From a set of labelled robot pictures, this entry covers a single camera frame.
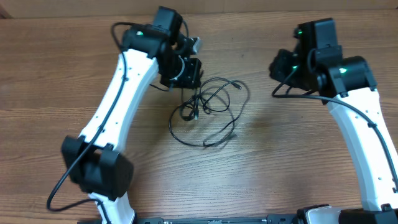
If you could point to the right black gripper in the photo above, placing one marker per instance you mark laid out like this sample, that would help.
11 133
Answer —
280 69

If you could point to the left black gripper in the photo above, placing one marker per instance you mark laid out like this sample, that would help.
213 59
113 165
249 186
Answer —
192 78

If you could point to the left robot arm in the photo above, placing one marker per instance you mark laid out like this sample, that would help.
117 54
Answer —
95 159

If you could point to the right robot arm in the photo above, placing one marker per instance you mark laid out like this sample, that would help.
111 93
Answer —
348 88

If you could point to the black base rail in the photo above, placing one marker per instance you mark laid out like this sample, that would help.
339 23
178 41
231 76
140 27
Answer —
270 219

